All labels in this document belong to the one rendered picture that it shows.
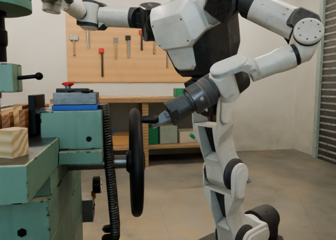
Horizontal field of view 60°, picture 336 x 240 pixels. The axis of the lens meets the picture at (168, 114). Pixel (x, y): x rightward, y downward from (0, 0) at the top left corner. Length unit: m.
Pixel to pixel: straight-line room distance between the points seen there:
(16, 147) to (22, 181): 0.07
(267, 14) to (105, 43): 3.35
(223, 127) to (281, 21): 0.48
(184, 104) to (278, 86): 4.01
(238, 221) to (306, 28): 0.93
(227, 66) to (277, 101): 3.96
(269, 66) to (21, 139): 0.66
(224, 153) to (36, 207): 0.86
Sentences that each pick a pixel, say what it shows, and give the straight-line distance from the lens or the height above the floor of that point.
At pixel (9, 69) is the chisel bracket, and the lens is 0.79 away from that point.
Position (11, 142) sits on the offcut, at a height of 0.93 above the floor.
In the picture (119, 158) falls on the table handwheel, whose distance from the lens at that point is 0.80.
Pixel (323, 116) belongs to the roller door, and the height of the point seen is 0.60.
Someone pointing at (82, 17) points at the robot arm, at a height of 1.31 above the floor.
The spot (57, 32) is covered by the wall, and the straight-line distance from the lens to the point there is 4.25.
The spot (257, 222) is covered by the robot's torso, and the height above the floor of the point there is 0.33.
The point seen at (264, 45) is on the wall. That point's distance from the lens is 4.71.
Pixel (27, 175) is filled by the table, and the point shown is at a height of 0.88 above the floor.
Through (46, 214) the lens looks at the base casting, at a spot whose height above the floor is 0.77.
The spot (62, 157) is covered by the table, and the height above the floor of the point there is 0.86.
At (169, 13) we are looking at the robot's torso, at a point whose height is 1.27.
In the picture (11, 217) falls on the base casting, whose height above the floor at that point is 0.77.
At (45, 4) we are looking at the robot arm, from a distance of 1.19.
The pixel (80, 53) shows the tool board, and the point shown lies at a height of 1.43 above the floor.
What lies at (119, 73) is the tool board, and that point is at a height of 1.17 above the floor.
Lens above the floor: 1.02
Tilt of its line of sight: 6 degrees down
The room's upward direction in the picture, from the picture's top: straight up
